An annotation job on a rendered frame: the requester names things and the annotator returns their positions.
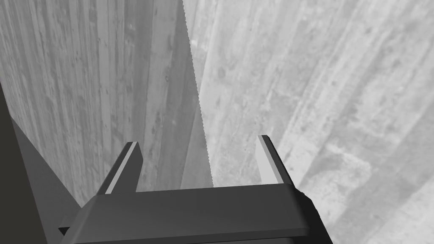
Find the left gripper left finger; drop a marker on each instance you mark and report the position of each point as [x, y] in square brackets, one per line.
[126, 173]

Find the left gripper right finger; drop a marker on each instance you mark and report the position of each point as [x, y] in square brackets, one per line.
[273, 164]

